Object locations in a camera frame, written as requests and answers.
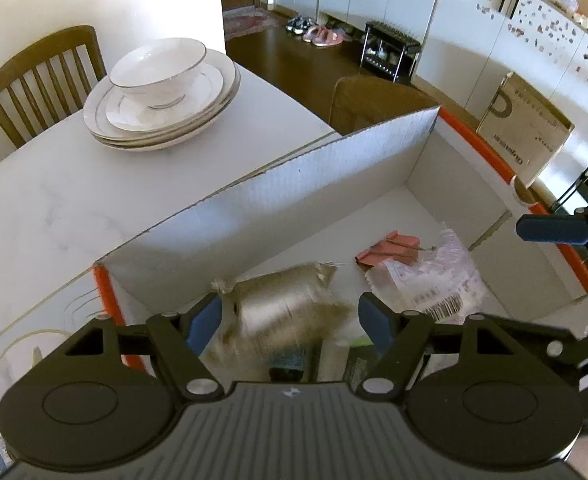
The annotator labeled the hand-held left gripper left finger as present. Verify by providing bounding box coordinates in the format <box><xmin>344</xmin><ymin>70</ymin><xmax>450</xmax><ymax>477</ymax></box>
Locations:
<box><xmin>61</xmin><ymin>294</ymin><xmax>225</xmax><ymax>402</ymax></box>

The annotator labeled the patterned rug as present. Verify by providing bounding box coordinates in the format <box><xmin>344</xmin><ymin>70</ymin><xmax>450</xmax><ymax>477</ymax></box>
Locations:
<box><xmin>222</xmin><ymin>7</ymin><xmax>285</xmax><ymax>40</ymax></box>

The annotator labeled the white porcelain bowl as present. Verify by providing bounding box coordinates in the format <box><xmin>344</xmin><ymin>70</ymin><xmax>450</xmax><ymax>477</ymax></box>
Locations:
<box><xmin>110</xmin><ymin>37</ymin><xmax>208</xmax><ymax>111</ymax></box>

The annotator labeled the white cabinet with stickers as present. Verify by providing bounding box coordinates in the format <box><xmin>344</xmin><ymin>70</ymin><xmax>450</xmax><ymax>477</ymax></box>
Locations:
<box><xmin>416</xmin><ymin>0</ymin><xmax>588</xmax><ymax>137</ymax></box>

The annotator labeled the pink paper packet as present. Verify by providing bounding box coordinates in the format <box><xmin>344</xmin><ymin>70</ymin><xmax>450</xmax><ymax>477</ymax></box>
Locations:
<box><xmin>355</xmin><ymin>230</ymin><xmax>421</xmax><ymax>267</ymax></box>

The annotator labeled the pair of dark sneakers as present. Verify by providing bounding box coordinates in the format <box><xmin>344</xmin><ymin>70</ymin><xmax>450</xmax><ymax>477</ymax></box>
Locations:
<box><xmin>286</xmin><ymin>15</ymin><xmax>321</xmax><ymax>34</ymax></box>

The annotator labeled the white marble desktop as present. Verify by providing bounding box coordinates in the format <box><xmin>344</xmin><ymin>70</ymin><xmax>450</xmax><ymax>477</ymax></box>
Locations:
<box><xmin>0</xmin><ymin>47</ymin><xmax>342</xmax><ymax>461</ymax></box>

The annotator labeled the pair of pink slippers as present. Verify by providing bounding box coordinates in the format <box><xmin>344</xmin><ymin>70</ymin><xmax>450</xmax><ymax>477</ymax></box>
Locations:
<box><xmin>301</xmin><ymin>25</ymin><xmax>355</xmax><ymax>47</ymax></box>

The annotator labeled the flat brown cardboard box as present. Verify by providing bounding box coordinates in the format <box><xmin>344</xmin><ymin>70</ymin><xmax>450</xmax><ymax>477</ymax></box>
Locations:
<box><xmin>475</xmin><ymin>72</ymin><xmax>576</xmax><ymax>187</ymax></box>

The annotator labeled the white cardboard box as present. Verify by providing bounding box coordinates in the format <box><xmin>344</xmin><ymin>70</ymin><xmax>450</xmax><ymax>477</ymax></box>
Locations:
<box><xmin>92</xmin><ymin>105</ymin><xmax>588</xmax><ymax>382</ymax></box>

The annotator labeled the clear plastic bag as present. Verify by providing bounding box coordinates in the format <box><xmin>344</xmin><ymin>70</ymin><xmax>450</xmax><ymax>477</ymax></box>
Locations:
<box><xmin>366</xmin><ymin>227</ymin><xmax>495</xmax><ymax>324</ymax></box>

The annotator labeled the brown slatted wooden chair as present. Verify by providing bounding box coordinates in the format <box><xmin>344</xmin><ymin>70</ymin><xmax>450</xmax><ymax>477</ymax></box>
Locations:
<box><xmin>0</xmin><ymin>25</ymin><xmax>107</xmax><ymax>149</ymax></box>

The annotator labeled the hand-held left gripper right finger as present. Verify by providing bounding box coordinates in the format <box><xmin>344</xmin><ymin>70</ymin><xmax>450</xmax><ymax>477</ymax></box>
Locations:
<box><xmin>360</xmin><ymin>292</ymin><xmax>550</xmax><ymax>402</ymax></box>

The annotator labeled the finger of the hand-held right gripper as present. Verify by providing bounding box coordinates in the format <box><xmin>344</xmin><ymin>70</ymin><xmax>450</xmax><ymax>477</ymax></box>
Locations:
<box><xmin>494</xmin><ymin>317</ymin><xmax>583</xmax><ymax>368</ymax></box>
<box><xmin>516</xmin><ymin>140</ymin><xmax>588</xmax><ymax>247</ymax></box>

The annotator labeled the stack of white plates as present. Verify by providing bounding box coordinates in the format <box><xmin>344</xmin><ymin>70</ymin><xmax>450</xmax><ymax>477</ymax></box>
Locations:
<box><xmin>82</xmin><ymin>50</ymin><xmax>241</xmax><ymax>151</ymax></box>

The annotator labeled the small printed snack packet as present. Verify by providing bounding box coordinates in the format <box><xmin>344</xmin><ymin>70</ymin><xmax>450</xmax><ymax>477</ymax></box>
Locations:
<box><xmin>201</xmin><ymin>261</ymin><xmax>355</xmax><ymax>362</ymax></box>

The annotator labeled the black shoe rack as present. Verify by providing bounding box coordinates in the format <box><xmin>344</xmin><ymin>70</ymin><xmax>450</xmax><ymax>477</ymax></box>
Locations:
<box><xmin>360</xmin><ymin>20</ymin><xmax>421</xmax><ymax>85</ymax></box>

